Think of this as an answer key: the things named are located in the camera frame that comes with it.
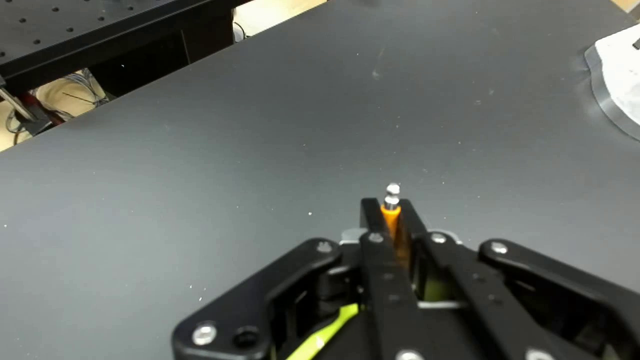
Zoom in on orange pen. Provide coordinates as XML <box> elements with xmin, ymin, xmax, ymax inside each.
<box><xmin>378</xmin><ymin>183</ymin><xmax>405</xmax><ymax>269</ymax></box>

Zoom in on tangled floor cables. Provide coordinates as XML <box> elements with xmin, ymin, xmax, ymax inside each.
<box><xmin>0</xmin><ymin>67</ymin><xmax>112</xmax><ymax>152</ymax></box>

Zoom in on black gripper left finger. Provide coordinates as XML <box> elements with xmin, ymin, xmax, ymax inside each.
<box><xmin>170</xmin><ymin>197</ymin><xmax>429</xmax><ymax>360</ymax></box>

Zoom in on yellow mug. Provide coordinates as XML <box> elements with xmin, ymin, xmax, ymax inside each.
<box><xmin>285</xmin><ymin>266</ymin><xmax>450</xmax><ymax>360</ymax></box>

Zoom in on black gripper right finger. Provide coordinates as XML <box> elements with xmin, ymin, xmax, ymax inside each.
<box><xmin>398</xmin><ymin>199</ymin><xmax>640</xmax><ymax>360</ymax></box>

